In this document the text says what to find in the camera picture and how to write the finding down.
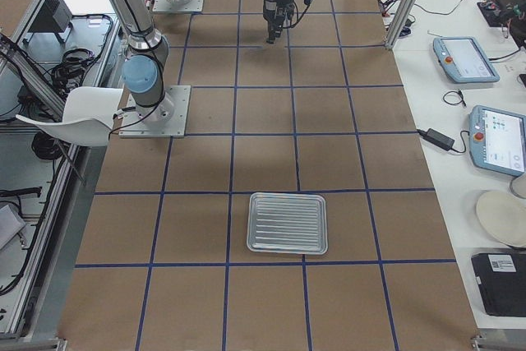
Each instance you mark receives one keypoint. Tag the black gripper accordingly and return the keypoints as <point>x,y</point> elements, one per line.
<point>274,2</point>

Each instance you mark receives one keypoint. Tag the ribbed metal tray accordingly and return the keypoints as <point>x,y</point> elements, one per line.
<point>287,223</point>

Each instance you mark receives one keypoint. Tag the upper blue teach pendant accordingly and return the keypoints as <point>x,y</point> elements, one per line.
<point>463,60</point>

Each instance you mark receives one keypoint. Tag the blue teach pendant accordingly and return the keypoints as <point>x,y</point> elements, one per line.
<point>463,60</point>
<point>497,140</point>

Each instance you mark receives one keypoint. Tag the black power adapter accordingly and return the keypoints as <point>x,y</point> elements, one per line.
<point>436,138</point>

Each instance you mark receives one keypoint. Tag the white plastic chair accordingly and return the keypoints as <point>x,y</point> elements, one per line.
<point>87,116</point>

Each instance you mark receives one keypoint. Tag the lower blue teach pendant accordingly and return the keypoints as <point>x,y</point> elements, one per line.
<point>497,140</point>

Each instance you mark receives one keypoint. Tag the white plate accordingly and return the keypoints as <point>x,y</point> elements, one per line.
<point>503,216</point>

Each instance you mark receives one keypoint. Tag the black laptop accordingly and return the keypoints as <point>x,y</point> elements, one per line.
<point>501,282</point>

